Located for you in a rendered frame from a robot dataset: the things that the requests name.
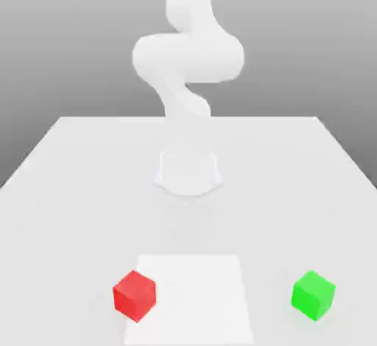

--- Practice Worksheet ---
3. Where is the small red cube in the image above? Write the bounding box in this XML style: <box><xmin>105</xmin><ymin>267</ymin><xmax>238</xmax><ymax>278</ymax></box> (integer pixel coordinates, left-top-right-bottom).
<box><xmin>112</xmin><ymin>269</ymin><xmax>157</xmax><ymax>323</ymax></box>

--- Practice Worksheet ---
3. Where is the small green cube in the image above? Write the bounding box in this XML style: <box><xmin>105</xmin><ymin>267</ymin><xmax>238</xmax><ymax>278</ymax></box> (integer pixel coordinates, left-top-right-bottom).
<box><xmin>290</xmin><ymin>269</ymin><xmax>337</xmax><ymax>322</ymax></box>

